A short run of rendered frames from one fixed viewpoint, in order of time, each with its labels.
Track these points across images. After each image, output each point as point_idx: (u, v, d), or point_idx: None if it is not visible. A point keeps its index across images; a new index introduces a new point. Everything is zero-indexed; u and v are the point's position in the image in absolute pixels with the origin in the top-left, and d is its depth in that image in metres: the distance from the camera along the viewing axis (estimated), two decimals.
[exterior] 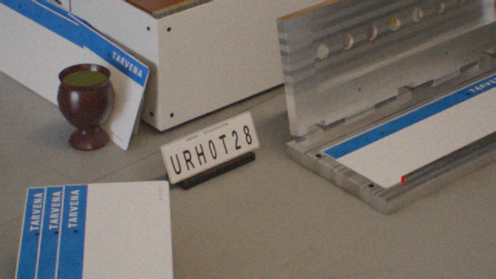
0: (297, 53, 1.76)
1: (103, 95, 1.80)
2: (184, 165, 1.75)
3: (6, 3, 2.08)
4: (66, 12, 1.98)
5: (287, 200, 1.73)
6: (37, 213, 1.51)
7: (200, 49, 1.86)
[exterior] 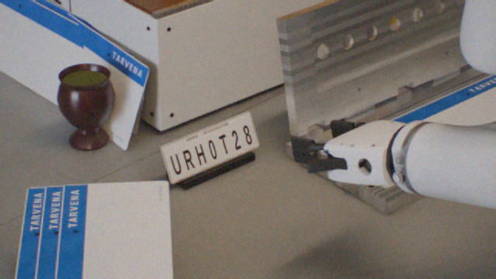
0: (297, 53, 1.76)
1: (103, 95, 1.80)
2: (184, 165, 1.75)
3: (6, 3, 2.08)
4: (66, 12, 1.98)
5: (287, 200, 1.73)
6: (37, 213, 1.51)
7: (200, 49, 1.86)
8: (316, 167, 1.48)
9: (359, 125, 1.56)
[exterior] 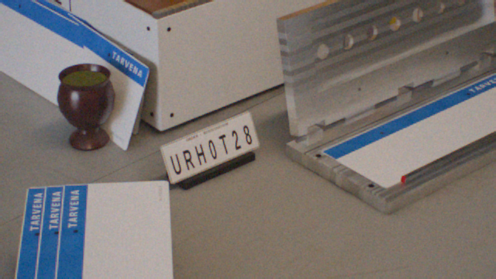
0: (297, 53, 1.76)
1: (103, 95, 1.80)
2: (184, 165, 1.75)
3: (6, 3, 2.08)
4: (66, 12, 1.98)
5: (287, 200, 1.73)
6: (37, 213, 1.51)
7: (200, 49, 1.86)
8: None
9: None
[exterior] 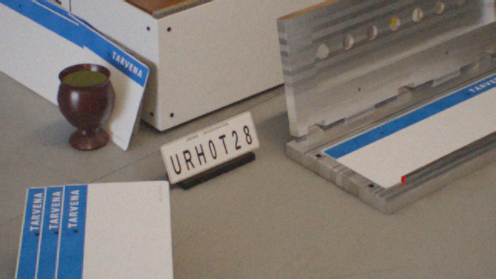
0: (297, 53, 1.76)
1: (103, 95, 1.80)
2: (184, 165, 1.75)
3: (6, 3, 2.08)
4: (66, 12, 1.98)
5: (287, 200, 1.73)
6: (37, 213, 1.51)
7: (200, 49, 1.86)
8: None
9: None
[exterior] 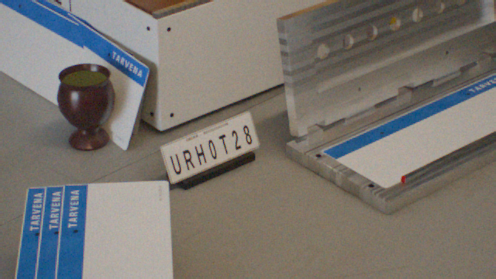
0: (297, 53, 1.76)
1: (103, 95, 1.80)
2: (184, 165, 1.75)
3: (6, 3, 2.08)
4: (66, 12, 1.98)
5: (287, 200, 1.73)
6: (37, 213, 1.51)
7: (200, 49, 1.86)
8: None
9: None
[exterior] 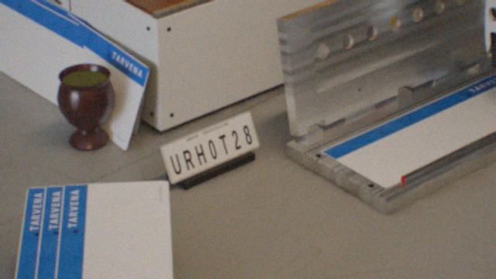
0: (297, 53, 1.76)
1: (103, 95, 1.80)
2: (184, 165, 1.75)
3: (6, 3, 2.08)
4: (66, 12, 1.98)
5: (287, 200, 1.73)
6: (37, 213, 1.51)
7: (200, 49, 1.86)
8: (494, 61, 1.88)
9: None
